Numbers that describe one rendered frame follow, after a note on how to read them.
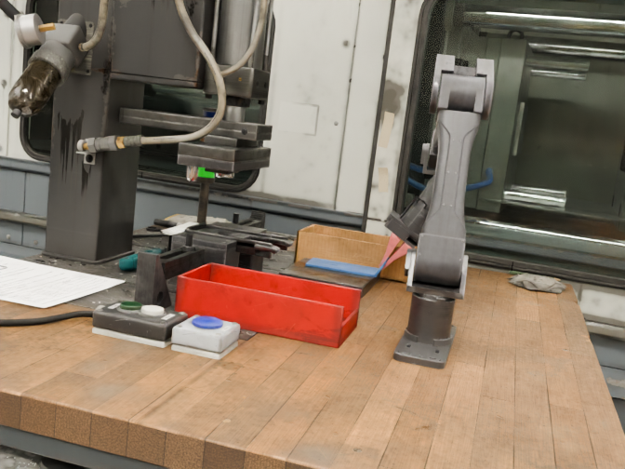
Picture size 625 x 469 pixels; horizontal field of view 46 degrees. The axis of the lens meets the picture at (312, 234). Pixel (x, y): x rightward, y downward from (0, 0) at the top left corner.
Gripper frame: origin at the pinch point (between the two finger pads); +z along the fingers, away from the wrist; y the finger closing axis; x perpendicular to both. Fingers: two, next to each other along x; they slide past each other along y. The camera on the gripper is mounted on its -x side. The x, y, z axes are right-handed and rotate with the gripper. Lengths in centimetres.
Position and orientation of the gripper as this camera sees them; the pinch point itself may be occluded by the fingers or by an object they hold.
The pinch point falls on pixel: (383, 264)
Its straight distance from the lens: 143.4
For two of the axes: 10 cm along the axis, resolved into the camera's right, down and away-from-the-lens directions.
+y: -7.8, -6.2, 0.8
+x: -2.1, 1.3, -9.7
